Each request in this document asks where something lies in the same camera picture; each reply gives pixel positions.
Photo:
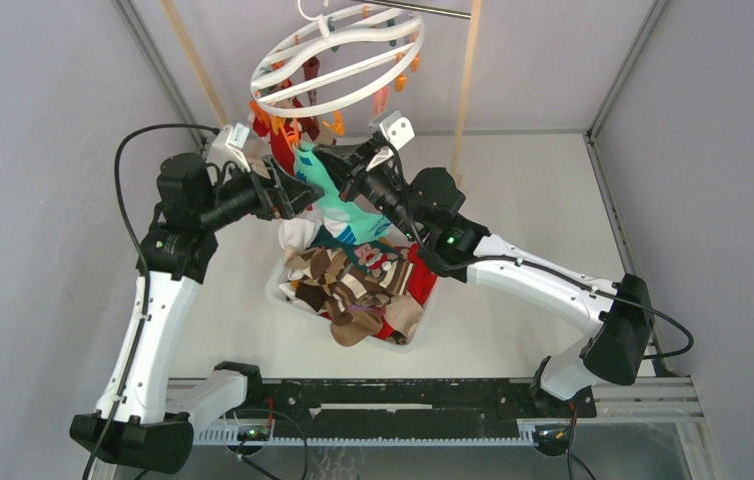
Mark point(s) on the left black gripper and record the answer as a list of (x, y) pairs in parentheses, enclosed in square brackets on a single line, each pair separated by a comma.
[(280, 195)]

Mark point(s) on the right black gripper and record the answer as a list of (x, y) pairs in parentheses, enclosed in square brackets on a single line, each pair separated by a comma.
[(349, 164)]

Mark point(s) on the orange clothes peg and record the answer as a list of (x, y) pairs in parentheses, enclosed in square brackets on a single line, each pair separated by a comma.
[(291, 136)]

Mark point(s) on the mint green sock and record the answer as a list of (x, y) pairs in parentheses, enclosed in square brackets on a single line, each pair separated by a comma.
[(345, 221)]

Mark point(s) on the white round clip hanger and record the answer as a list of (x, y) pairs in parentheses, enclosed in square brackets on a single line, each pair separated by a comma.
[(335, 60)]

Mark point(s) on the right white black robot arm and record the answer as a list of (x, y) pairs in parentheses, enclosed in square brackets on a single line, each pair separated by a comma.
[(615, 318)]

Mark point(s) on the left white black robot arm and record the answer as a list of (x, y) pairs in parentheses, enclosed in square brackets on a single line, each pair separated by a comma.
[(133, 423)]

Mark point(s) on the brown striped socks pile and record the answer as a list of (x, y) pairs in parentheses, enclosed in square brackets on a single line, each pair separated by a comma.
[(318, 277)]

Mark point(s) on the white sock in basket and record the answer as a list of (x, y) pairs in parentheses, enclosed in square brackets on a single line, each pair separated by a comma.
[(297, 234)]

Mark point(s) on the red white striped hanging sock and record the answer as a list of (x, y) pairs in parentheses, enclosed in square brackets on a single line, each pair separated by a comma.
[(275, 131)]

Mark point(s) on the dark teal patterned sock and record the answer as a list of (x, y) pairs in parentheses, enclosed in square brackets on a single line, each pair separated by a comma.
[(375, 258)]

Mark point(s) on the translucent white laundry basket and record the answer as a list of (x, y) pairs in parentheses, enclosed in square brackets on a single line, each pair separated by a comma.
[(276, 295)]

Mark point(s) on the red garment in basket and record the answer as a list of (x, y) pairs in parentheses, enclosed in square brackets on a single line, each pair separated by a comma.
[(422, 280)]

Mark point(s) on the tan brown sock in basket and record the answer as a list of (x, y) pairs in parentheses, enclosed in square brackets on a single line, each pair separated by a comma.
[(349, 327)]

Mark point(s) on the metal rack rod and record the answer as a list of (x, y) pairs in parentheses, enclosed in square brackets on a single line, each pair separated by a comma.
[(420, 8)]

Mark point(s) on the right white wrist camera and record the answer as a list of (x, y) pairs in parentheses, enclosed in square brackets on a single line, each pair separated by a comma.
[(395, 127)]

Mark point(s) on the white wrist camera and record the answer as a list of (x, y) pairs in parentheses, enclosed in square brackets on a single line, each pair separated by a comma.
[(227, 146), (395, 127)]

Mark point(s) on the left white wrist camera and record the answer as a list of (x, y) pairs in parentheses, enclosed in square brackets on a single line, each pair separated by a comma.
[(227, 146)]

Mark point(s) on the wooden hanger rack frame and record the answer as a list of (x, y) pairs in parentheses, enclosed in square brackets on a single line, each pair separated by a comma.
[(463, 99)]

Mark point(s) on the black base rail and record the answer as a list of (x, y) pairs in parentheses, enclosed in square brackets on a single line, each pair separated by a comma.
[(448, 410)]

